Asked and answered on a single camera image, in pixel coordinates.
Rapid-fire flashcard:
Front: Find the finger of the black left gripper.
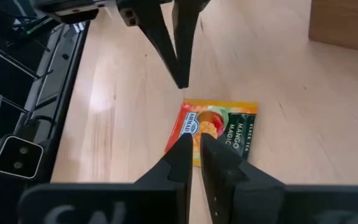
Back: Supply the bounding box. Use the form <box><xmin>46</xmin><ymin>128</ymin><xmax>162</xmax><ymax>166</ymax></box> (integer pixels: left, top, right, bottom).
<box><xmin>172</xmin><ymin>0</ymin><xmax>211</xmax><ymax>90</ymax></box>
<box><xmin>116</xmin><ymin>0</ymin><xmax>181</xmax><ymax>89</ymax></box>

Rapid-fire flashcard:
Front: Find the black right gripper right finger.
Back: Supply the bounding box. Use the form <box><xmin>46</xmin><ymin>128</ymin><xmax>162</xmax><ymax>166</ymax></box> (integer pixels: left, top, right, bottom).
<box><xmin>200</xmin><ymin>133</ymin><xmax>358</xmax><ymax>224</ymax></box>

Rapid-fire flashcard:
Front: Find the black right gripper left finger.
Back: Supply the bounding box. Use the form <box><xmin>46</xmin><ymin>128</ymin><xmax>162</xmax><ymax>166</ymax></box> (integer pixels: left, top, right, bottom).
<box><xmin>17</xmin><ymin>133</ymin><xmax>194</xmax><ymax>224</ymax></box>

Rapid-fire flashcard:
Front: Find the orange tea packet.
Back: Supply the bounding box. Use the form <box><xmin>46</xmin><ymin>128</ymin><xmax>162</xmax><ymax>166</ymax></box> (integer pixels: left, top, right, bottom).
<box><xmin>164</xmin><ymin>98</ymin><xmax>259</xmax><ymax>167</ymax></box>

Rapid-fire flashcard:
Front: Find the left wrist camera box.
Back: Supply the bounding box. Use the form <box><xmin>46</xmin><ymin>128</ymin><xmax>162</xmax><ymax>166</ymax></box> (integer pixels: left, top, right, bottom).
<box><xmin>34</xmin><ymin>0</ymin><xmax>117</xmax><ymax>25</ymax></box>

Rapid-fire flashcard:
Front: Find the black aluminium table frame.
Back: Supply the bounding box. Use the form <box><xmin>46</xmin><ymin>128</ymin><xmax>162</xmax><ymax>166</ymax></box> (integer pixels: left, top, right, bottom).
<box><xmin>11</xmin><ymin>20</ymin><xmax>91</xmax><ymax>184</ymax></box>

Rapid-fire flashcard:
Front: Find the small black table camera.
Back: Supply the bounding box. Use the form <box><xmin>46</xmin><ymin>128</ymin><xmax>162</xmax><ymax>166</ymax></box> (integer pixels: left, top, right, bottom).
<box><xmin>0</xmin><ymin>134</ymin><xmax>45</xmax><ymax>184</ymax></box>

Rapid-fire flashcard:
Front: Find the black table camera cable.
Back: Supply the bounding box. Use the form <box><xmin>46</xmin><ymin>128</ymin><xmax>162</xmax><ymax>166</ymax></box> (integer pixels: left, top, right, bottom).
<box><xmin>23</xmin><ymin>114</ymin><xmax>57</xmax><ymax>141</ymax></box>

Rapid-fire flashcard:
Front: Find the wooden tea box with handle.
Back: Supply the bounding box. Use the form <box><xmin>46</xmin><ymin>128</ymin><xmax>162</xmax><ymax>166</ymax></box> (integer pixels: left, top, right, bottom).
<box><xmin>308</xmin><ymin>0</ymin><xmax>358</xmax><ymax>55</ymax></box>

